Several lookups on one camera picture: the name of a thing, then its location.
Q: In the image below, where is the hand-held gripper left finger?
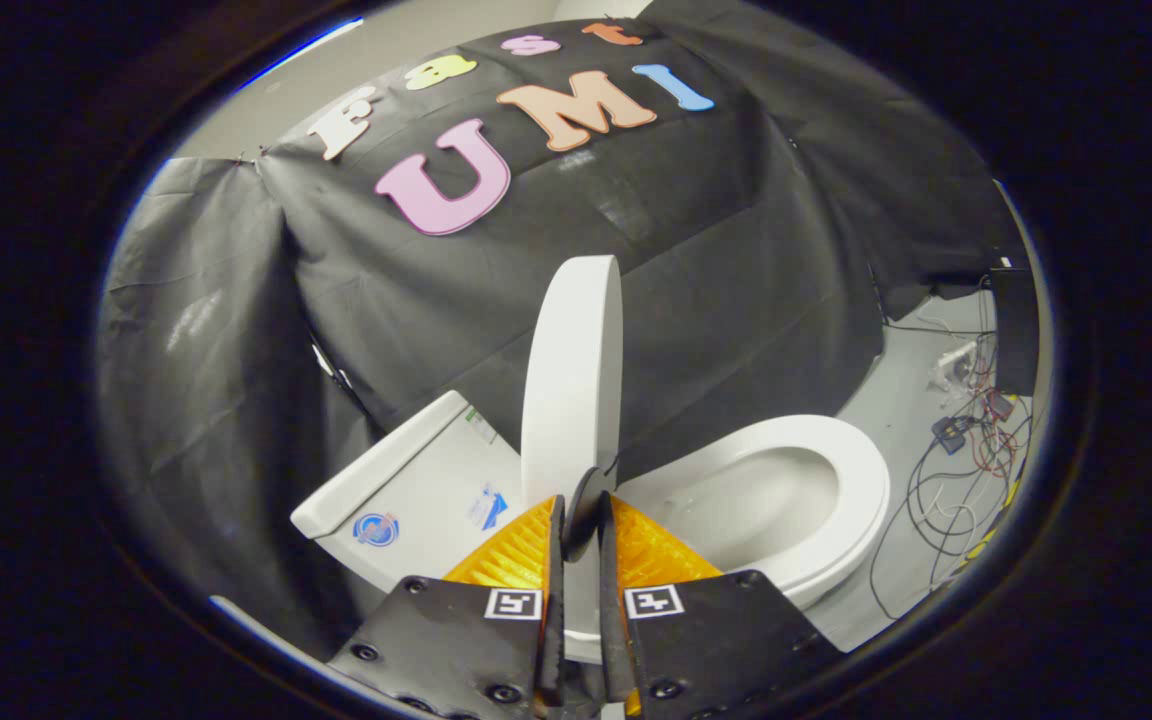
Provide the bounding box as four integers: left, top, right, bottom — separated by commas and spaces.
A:
326, 493, 568, 720

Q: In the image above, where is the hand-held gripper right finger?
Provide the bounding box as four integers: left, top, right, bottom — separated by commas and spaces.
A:
596, 493, 843, 720

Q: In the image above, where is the white toilet lid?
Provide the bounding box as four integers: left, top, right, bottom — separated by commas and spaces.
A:
520, 254, 626, 533

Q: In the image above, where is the white toilet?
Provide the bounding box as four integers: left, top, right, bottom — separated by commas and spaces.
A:
290, 390, 893, 667

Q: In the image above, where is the white toilet seat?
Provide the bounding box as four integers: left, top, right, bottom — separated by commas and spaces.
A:
616, 414, 893, 611

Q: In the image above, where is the yellow black hazard strip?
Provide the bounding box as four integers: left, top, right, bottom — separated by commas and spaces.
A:
954, 478, 1024, 573

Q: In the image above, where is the black backdrop cloth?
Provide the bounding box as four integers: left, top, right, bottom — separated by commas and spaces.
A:
96, 0, 1023, 663

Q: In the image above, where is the small black power adapter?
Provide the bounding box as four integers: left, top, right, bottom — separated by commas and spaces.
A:
930, 414, 978, 457

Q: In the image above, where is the tangle of floor cables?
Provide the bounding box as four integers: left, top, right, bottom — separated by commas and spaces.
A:
866, 290, 1037, 623

